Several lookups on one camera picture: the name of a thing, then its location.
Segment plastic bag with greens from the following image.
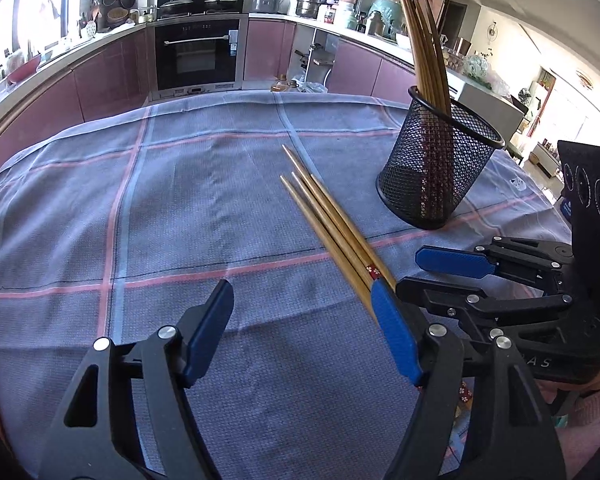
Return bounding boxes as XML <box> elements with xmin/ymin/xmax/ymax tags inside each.
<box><xmin>462</xmin><ymin>55</ymin><xmax>512</xmax><ymax>97</ymax></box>

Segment bunch of wooden chopsticks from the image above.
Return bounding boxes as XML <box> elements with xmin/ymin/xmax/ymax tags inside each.
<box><xmin>396</xmin><ymin>0</ymin><xmax>454</xmax><ymax>221</ymax></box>

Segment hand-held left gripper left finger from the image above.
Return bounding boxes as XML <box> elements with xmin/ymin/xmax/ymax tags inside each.
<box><xmin>39</xmin><ymin>279</ymin><xmax>235</xmax><ymax>480</ymax></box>

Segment black mesh utensil holder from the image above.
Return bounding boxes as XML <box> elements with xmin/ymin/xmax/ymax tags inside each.
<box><xmin>376</xmin><ymin>86</ymin><xmax>507</xmax><ymax>231</ymax></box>

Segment white kitchen countertop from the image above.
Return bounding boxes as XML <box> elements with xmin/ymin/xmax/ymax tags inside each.
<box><xmin>0</xmin><ymin>7</ymin><xmax>526</xmax><ymax>126</ymax></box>

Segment steel stockpot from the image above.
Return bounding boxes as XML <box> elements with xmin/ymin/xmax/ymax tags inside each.
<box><xmin>295</xmin><ymin>0</ymin><xmax>327</xmax><ymax>19</ymax></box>

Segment blue checked tablecloth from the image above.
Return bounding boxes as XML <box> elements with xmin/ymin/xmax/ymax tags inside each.
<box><xmin>0</xmin><ymin>91</ymin><xmax>576</xmax><ymax>480</ymax></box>

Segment person's right forearm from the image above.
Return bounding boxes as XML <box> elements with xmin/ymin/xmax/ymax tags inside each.
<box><xmin>535</xmin><ymin>370</ymin><xmax>600</xmax><ymax>467</ymax></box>

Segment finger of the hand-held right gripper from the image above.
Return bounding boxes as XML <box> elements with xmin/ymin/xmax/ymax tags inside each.
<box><xmin>415</xmin><ymin>236</ymin><xmax>576</xmax><ymax>288</ymax></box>
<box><xmin>396</xmin><ymin>276</ymin><xmax>576</xmax><ymax>348</ymax></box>

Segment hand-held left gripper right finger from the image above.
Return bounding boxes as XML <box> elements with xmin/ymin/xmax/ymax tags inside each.
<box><xmin>371</xmin><ymin>280</ymin><xmax>568</xmax><ymax>480</ymax></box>

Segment black built-in oven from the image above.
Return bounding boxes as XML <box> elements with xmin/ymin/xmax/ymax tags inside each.
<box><xmin>147</xmin><ymin>14</ymin><xmax>249</xmax><ymax>102</ymax></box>

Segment pink bowl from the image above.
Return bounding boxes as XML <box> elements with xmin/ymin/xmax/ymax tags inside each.
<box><xmin>5</xmin><ymin>54</ymin><xmax>42</xmax><ymax>84</ymax></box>

